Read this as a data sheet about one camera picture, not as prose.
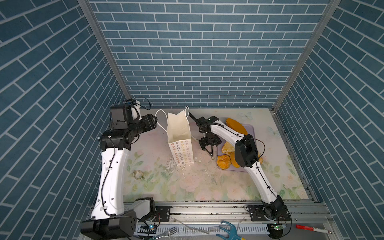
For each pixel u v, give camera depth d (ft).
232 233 2.22
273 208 2.10
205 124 2.52
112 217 1.18
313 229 2.27
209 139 2.82
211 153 3.08
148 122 1.96
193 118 2.86
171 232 2.27
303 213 2.51
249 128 3.55
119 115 1.56
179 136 3.28
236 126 3.47
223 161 2.89
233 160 2.22
